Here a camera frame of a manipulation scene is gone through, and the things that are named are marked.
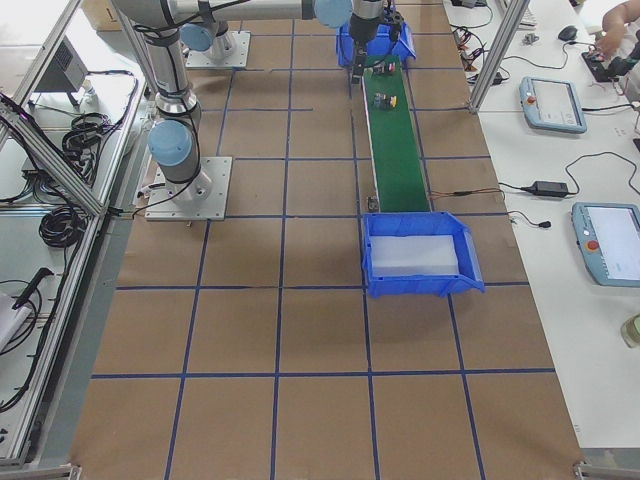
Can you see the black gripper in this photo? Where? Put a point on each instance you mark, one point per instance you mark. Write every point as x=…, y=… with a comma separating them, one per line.
x=361, y=30

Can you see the yellow mushroom push button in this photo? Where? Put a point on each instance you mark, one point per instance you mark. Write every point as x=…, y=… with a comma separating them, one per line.
x=384, y=101

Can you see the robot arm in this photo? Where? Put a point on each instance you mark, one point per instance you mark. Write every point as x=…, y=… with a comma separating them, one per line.
x=173, y=140
x=332, y=14

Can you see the person hand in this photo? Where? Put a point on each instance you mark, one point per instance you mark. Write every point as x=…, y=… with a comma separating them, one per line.
x=609, y=42

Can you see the blue plastic bin left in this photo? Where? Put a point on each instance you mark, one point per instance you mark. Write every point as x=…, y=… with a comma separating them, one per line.
x=382, y=44

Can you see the blue plastic bin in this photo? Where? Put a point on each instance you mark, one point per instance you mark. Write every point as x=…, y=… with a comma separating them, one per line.
x=422, y=224
x=382, y=44

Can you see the green conveyor belt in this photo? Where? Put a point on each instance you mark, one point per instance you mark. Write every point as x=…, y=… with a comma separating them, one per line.
x=398, y=172

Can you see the white foam pad right bin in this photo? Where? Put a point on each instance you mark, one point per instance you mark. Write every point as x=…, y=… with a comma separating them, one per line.
x=413, y=255

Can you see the blue plastic bin right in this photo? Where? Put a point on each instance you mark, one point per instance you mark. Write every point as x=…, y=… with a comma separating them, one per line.
x=422, y=224

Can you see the teach pendant far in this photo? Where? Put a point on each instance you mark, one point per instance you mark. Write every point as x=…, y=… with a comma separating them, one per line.
x=551, y=105

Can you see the teach pendant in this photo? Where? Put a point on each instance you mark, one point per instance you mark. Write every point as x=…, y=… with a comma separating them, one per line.
x=608, y=239
x=551, y=105

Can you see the black computer mouse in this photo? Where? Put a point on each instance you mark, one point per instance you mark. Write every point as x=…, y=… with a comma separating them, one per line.
x=568, y=33

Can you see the black power adapter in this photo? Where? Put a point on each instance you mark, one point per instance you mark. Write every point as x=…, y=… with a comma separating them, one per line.
x=550, y=189

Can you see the teach pendant near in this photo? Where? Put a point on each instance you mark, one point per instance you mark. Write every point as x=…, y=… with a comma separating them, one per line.
x=608, y=239

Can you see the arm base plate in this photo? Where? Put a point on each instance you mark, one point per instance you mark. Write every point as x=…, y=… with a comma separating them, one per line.
x=225, y=52
x=205, y=198

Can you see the aluminium frame post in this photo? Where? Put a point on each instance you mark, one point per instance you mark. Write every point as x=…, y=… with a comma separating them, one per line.
x=497, y=51

